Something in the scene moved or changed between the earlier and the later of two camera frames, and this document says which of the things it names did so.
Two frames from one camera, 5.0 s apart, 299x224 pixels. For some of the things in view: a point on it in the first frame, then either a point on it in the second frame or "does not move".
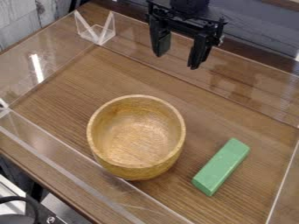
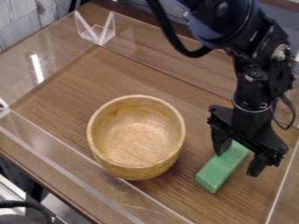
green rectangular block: (220, 166) does not move
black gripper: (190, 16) -> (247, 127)
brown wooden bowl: (135, 136) does not move
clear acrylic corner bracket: (96, 33) does not move
